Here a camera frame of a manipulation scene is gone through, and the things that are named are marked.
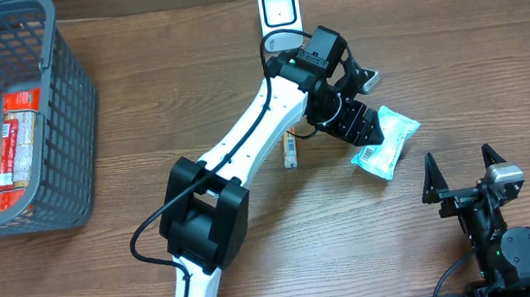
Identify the white barcode scanner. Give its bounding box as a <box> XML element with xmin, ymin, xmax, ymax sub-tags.
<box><xmin>257</xmin><ymin>0</ymin><xmax>304</xmax><ymax>53</ymax></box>

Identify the teal wet wipes pack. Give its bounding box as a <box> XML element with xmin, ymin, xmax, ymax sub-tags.
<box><xmin>350</xmin><ymin>106</ymin><xmax>420</xmax><ymax>181</ymax></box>

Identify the grey plastic mesh basket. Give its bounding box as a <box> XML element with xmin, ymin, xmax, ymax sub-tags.
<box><xmin>0</xmin><ymin>0</ymin><xmax>98</xmax><ymax>236</ymax></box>

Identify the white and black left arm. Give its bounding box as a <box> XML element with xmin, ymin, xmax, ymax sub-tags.
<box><xmin>159</xmin><ymin>26</ymin><xmax>384</xmax><ymax>297</ymax></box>

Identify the orange brown snack bag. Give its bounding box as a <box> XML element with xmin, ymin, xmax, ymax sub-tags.
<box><xmin>5</xmin><ymin>110</ymin><xmax>36</xmax><ymax>189</ymax></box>

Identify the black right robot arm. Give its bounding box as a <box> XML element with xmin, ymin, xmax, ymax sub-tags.
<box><xmin>422</xmin><ymin>144</ymin><xmax>530</xmax><ymax>297</ymax></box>

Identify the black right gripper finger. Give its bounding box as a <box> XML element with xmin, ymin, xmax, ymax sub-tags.
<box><xmin>481</xmin><ymin>144</ymin><xmax>506</xmax><ymax>168</ymax></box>
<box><xmin>421</xmin><ymin>152</ymin><xmax>448</xmax><ymax>204</ymax></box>

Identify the red snack packet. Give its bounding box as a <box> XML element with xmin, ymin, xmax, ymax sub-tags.
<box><xmin>0</xmin><ymin>87</ymin><xmax>41</xmax><ymax>212</ymax></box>

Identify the small orange box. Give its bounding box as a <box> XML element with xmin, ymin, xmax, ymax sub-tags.
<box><xmin>282</xmin><ymin>127</ymin><xmax>298</xmax><ymax>169</ymax></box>

